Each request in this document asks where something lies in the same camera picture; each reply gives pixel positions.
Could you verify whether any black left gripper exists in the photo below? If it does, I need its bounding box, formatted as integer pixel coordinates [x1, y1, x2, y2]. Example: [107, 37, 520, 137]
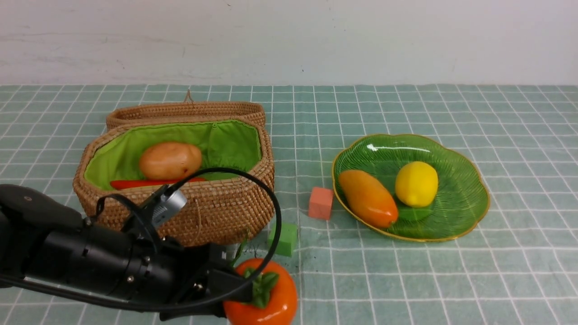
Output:
[161, 243, 253, 304]

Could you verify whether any orange toy persimmon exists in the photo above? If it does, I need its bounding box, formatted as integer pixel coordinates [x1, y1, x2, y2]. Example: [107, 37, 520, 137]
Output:
[224, 261, 298, 325]

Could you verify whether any brown toy potato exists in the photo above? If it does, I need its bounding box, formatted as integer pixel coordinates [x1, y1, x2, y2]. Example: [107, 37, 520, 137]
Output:
[139, 142, 202, 180]

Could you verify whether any red toy chili pepper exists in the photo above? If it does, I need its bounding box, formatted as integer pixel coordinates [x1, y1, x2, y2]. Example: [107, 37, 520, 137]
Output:
[109, 179, 180, 190]

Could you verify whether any orange yellow toy mango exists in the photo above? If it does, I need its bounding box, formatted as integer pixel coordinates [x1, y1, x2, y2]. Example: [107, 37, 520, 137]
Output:
[338, 169, 399, 228]

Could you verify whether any yellow toy lemon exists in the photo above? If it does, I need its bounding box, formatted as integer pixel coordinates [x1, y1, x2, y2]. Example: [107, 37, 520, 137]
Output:
[395, 161, 439, 208]

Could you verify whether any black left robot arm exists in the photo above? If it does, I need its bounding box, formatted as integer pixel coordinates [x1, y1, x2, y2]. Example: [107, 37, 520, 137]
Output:
[1, 184, 253, 321]

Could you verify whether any green plastic leaf sprig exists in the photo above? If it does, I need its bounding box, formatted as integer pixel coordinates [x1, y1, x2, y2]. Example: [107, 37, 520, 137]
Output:
[230, 229, 251, 267]

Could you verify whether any green foam cube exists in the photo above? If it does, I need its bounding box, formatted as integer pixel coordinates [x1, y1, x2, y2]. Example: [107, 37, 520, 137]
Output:
[275, 222, 298, 257]

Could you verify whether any woven wicker basket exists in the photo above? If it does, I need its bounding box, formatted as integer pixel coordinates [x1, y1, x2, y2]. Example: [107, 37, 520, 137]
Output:
[73, 116, 275, 246]

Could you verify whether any orange foam cube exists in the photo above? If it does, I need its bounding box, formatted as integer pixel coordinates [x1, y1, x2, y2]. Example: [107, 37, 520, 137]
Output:
[308, 187, 334, 220]

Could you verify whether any woven wicker basket lid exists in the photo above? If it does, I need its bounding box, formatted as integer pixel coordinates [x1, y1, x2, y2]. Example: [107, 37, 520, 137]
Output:
[106, 91, 266, 130]

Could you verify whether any green leaf-shaped glass plate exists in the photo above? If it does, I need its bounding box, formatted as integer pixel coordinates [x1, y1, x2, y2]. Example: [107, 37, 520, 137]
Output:
[331, 134, 490, 242]

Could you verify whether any teal checkered tablecloth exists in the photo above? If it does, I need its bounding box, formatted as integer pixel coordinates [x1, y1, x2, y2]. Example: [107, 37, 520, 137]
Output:
[0, 84, 578, 325]

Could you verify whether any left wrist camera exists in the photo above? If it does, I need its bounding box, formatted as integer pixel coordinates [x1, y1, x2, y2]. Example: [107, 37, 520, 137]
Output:
[139, 184, 187, 230]

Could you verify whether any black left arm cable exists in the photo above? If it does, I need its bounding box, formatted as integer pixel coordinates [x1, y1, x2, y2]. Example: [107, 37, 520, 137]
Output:
[0, 167, 282, 312]

